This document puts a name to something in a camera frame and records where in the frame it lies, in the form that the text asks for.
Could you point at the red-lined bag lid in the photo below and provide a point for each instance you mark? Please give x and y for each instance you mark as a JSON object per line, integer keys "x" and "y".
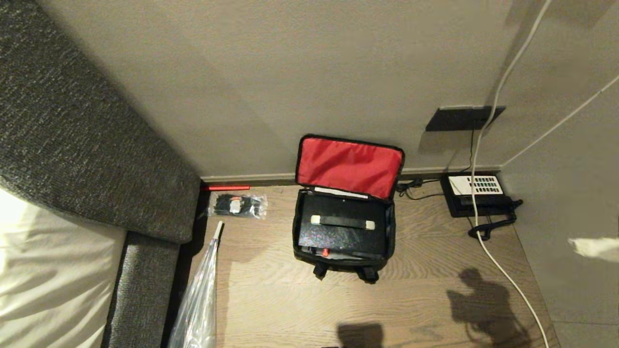
{"x": 348, "y": 166}

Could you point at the black camouflage bag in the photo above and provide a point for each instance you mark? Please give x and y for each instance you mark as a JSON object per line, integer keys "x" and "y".
{"x": 305, "y": 251}

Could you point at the white paper sheet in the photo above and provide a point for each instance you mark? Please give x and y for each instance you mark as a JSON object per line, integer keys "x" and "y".
{"x": 341, "y": 193}

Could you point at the clear plastic packet of parts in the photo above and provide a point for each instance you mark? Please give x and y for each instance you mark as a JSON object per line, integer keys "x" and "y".
{"x": 238, "y": 205}

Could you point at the red stick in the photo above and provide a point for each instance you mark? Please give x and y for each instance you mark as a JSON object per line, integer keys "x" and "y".
{"x": 227, "y": 187}

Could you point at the black desk telephone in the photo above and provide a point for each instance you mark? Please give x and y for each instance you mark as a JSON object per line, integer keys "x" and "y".
{"x": 476, "y": 195}

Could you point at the clear folded umbrella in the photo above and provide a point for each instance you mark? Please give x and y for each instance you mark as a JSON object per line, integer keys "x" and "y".
{"x": 198, "y": 304}

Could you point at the grey upholstered headboard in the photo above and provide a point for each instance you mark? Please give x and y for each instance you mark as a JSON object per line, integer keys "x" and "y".
{"x": 72, "y": 145}

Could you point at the white bed pillow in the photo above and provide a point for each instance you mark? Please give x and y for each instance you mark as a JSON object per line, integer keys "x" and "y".
{"x": 53, "y": 275}

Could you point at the white cloth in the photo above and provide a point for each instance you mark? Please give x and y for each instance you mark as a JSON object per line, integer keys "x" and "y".
{"x": 595, "y": 247}

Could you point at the black wall socket panel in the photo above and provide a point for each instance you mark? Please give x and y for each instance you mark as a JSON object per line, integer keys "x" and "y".
{"x": 464, "y": 119}

